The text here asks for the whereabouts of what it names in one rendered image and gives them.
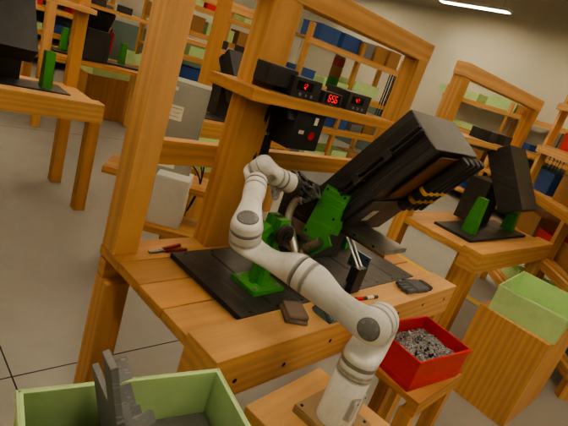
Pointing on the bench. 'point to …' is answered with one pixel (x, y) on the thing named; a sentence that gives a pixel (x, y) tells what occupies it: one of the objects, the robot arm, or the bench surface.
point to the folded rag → (294, 313)
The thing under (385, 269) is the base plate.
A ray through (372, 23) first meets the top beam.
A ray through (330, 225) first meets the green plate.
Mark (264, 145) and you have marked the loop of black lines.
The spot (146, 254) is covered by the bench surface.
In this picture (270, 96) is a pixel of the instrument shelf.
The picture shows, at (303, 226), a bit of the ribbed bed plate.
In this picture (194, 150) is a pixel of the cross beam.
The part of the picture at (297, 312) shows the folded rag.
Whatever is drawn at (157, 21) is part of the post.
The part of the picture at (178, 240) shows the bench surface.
